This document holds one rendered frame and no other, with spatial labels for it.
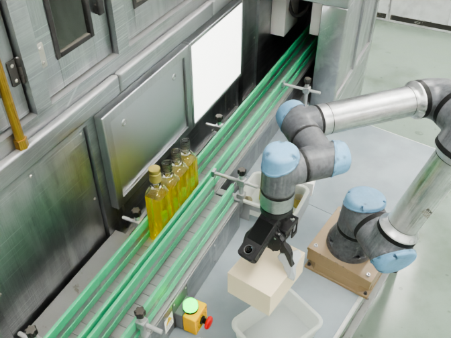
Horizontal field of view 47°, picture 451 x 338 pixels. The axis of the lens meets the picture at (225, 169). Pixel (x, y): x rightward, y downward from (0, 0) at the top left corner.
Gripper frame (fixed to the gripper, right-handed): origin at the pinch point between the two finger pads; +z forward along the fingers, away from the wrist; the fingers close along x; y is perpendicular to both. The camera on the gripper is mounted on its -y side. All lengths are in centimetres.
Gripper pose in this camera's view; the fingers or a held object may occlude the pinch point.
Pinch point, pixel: (266, 268)
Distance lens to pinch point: 130.0
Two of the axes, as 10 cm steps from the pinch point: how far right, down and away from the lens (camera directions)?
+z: 0.0, 7.7, 6.4
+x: -8.1, -3.7, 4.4
